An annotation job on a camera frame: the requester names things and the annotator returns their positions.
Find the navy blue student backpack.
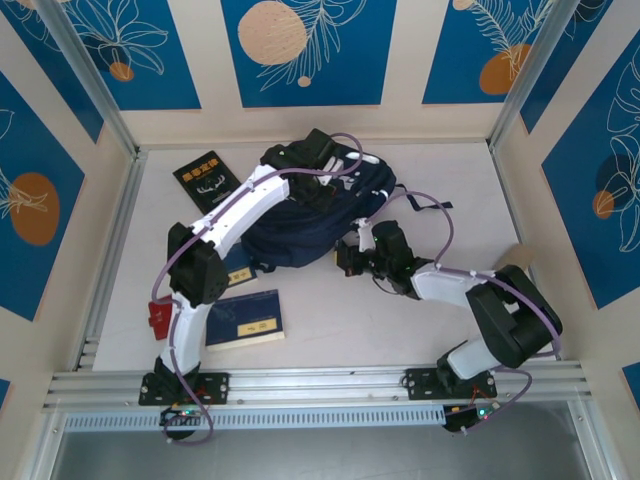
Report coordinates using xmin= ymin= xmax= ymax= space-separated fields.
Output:
xmin=239 ymin=139 xmax=454 ymax=274

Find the small blue book yellow label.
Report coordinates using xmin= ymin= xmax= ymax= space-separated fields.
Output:
xmin=224 ymin=247 xmax=260 ymax=289

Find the large blue book yellow label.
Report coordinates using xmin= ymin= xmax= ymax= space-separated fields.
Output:
xmin=204 ymin=288 xmax=287 ymax=352

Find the black book yellow title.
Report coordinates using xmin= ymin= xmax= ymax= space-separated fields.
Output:
xmin=172 ymin=149 xmax=239 ymax=214

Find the beige pencil case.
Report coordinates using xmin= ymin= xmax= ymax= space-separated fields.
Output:
xmin=494 ymin=243 xmax=535 ymax=274

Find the red wallet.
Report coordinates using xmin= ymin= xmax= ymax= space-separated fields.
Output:
xmin=147 ymin=299 xmax=174 ymax=343

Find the small controller circuit board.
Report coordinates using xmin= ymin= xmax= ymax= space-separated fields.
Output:
xmin=443 ymin=404 xmax=501 ymax=434
xmin=159 ymin=405 xmax=204 ymax=427

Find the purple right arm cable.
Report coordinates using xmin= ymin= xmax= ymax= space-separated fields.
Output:
xmin=367 ymin=191 xmax=564 ymax=435

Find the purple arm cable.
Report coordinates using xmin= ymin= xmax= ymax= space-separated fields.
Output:
xmin=367 ymin=191 xmax=564 ymax=435
xmin=152 ymin=132 xmax=366 ymax=446

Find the long aluminium mounting rail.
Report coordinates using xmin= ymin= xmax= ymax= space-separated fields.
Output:
xmin=42 ymin=362 xmax=596 ymax=409

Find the aluminium table side rail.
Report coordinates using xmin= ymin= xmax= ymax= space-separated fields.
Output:
xmin=489 ymin=144 xmax=564 ymax=361
xmin=74 ymin=147 xmax=149 ymax=372

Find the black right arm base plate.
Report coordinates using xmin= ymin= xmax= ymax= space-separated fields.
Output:
xmin=405 ymin=366 xmax=499 ymax=401

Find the white slotted cable duct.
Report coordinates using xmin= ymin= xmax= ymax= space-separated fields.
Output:
xmin=64 ymin=404 xmax=446 ymax=432

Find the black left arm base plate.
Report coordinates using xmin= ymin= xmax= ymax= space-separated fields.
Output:
xmin=138 ymin=370 xmax=231 ymax=406

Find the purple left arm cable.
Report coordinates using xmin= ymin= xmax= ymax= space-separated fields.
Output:
xmin=152 ymin=132 xmax=366 ymax=446

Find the aluminium frame post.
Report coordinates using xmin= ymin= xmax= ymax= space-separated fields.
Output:
xmin=34 ymin=0 xmax=141 ymax=159
xmin=487 ymin=0 xmax=616 ymax=154

